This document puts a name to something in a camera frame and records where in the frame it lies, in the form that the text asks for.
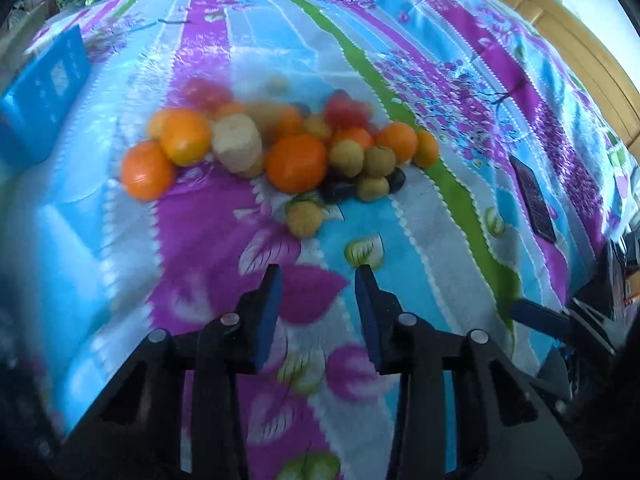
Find black smartphone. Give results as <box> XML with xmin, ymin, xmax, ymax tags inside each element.
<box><xmin>510</xmin><ymin>155</ymin><xmax>556</xmax><ymax>244</ymax></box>

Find colourful striped bed sheet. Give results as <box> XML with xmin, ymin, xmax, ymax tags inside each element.
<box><xmin>1</xmin><ymin>0</ymin><xmax>639</xmax><ymax>479</ymax></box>

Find beige cut fruit chunk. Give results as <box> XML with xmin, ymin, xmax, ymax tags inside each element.
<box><xmin>212</xmin><ymin>114</ymin><xmax>262</xmax><ymax>174</ymax></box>

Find orange mandarin on sheet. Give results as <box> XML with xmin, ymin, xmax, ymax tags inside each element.
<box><xmin>120</xmin><ymin>141</ymin><xmax>177</xmax><ymax>202</ymax></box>

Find red plum on sheet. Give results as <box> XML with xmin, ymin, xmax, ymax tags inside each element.
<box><xmin>323</xmin><ymin>96</ymin><xmax>371</xmax><ymax>129</ymax></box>

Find blue carton box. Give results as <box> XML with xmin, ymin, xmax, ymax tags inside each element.
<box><xmin>1</xmin><ymin>26</ymin><xmax>91</xmax><ymax>174</ymax></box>

